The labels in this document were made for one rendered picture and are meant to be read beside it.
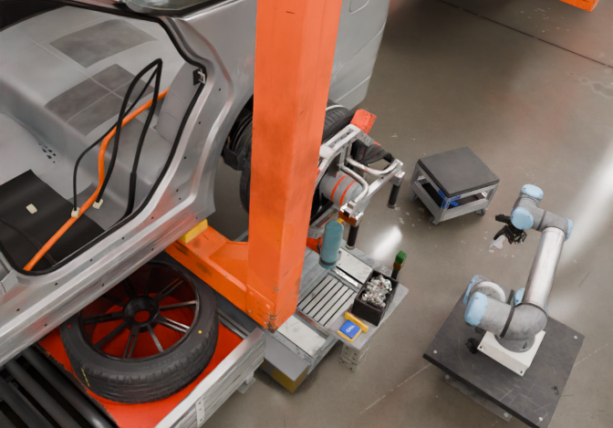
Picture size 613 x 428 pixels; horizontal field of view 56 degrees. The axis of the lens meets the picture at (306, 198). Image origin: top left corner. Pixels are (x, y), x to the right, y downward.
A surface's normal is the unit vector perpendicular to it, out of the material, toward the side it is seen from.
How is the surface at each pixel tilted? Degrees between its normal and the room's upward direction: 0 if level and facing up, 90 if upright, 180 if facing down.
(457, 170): 0
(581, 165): 0
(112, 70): 5
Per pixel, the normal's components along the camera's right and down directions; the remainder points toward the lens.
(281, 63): -0.62, 0.52
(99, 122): 0.02, -0.63
